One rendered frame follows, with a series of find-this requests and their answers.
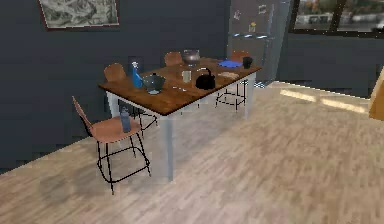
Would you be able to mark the brown chair with black legs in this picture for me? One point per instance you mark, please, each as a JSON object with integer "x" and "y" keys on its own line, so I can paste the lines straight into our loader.
{"x": 110, "y": 131}
{"x": 114, "y": 72}
{"x": 238, "y": 55}
{"x": 173, "y": 58}

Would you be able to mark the wooden table with white legs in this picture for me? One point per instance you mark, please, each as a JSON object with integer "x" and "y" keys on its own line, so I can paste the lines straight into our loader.
{"x": 173, "y": 96}

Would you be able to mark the silver cutlery piece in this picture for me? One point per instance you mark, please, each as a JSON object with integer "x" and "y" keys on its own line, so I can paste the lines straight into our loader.
{"x": 180, "y": 88}

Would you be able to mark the black kettle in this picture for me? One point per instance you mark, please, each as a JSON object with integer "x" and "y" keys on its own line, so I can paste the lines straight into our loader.
{"x": 205, "y": 82}

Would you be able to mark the grey cup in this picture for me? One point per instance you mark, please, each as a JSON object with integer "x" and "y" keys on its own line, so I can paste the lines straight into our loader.
{"x": 186, "y": 76}

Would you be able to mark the dark grey bowl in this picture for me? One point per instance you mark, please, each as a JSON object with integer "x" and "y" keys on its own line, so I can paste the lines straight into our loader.
{"x": 153, "y": 83}

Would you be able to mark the beige bread slice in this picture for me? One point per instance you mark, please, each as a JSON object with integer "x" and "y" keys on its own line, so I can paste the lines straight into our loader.
{"x": 228, "y": 75}

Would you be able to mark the grey metal pot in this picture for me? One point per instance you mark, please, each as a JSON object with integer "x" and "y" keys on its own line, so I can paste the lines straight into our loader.
{"x": 191, "y": 57}

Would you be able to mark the blue plate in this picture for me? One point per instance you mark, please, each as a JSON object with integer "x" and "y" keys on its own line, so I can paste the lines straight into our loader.
{"x": 230, "y": 63}

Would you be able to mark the blue spray bottle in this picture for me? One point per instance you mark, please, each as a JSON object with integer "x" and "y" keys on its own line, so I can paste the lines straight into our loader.
{"x": 136, "y": 78}

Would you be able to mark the dark blue bottle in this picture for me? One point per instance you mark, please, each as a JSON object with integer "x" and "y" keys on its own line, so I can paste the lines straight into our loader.
{"x": 125, "y": 120}

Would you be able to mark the black mug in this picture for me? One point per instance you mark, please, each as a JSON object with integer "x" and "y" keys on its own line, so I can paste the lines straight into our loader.
{"x": 247, "y": 62}

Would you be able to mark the grey fridge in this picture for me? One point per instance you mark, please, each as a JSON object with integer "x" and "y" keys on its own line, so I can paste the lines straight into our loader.
{"x": 256, "y": 36}

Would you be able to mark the framed grey picture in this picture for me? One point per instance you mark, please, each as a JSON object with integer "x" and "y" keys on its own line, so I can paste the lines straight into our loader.
{"x": 80, "y": 13}

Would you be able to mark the black framed window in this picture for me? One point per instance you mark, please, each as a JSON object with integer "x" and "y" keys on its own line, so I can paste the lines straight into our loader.
{"x": 336, "y": 16}

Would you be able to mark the tan wooden cabinet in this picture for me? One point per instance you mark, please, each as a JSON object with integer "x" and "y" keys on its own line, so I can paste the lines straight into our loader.
{"x": 377, "y": 96}

